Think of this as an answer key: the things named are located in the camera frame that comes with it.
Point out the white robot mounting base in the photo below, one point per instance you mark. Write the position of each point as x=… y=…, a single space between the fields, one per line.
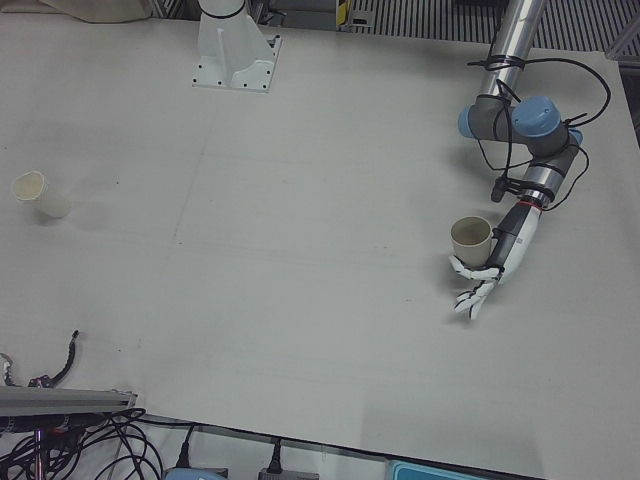
x=230 y=50

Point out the aluminium corner profile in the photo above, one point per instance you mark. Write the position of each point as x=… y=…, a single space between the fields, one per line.
x=625 y=42

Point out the beige paper cup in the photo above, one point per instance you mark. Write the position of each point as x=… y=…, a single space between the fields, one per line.
x=470 y=245

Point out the light blue tray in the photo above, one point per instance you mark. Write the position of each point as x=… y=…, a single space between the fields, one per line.
x=440 y=471

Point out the blue-grey power adapter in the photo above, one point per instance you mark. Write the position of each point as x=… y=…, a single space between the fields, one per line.
x=195 y=473

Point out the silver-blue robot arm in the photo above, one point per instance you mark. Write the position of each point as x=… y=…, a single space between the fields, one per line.
x=537 y=120

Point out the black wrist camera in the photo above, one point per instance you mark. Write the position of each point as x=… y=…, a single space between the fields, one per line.
x=498 y=190

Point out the aluminium profile rail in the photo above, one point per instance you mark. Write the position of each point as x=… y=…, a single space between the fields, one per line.
x=60 y=400

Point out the dark grey power adapter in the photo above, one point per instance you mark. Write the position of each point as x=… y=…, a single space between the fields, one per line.
x=287 y=475

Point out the white ribbed-rim plastic cup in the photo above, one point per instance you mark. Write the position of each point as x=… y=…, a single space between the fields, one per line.
x=50 y=202

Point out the white-black robot hand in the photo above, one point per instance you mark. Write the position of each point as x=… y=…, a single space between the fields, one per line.
x=520 y=235

